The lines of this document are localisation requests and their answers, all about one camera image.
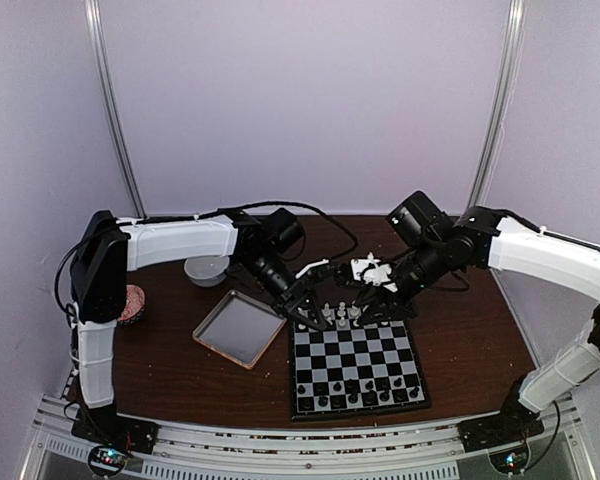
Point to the aluminium front rail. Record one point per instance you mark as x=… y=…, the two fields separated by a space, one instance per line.
x=423 y=450

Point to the white ceramic bowl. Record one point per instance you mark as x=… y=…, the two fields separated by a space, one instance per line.
x=206 y=272

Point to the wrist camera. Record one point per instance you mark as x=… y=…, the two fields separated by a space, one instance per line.
x=317 y=270
x=366 y=272

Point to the left aluminium frame post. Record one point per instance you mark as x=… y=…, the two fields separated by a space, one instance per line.
x=98 y=42

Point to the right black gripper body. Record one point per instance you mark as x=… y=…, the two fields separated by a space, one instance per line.
x=395 y=304

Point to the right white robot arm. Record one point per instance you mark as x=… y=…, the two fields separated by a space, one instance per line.
x=490 y=239

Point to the aluminium frame post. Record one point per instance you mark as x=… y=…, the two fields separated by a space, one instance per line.
x=98 y=42
x=504 y=88

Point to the wooden rimmed black tray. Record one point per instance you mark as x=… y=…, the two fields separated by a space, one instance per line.
x=239 y=328

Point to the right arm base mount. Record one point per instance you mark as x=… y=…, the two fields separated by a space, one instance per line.
x=506 y=442

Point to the black grey chessboard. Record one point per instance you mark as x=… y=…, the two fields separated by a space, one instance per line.
x=378 y=362

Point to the right aluminium frame post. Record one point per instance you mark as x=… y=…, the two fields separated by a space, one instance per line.
x=504 y=88

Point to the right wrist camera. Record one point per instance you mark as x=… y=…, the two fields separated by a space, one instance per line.
x=366 y=272

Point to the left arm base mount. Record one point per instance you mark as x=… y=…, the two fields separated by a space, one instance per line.
x=115 y=447

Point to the red patterned bowl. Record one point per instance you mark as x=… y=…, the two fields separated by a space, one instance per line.
x=135 y=305

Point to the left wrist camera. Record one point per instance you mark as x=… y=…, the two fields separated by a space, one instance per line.
x=317 y=270

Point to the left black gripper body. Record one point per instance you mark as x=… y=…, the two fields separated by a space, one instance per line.
x=301 y=285

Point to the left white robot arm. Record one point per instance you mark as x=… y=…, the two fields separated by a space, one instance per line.
x=113 y=247

